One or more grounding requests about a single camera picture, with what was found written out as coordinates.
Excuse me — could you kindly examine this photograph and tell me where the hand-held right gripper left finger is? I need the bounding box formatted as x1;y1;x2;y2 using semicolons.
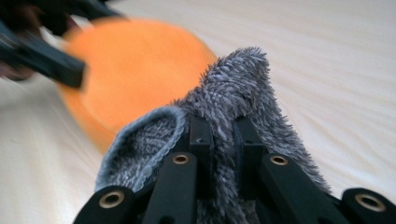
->
189;116;215;188

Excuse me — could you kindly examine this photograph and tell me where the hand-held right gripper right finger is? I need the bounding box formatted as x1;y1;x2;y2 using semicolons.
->
234;117;269;200

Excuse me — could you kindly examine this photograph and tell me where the grey fluffy cloth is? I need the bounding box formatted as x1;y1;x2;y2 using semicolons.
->
94;46;332;224

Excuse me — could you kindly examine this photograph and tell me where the orange plush toy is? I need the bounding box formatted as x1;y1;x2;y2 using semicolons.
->
59;17;219;155

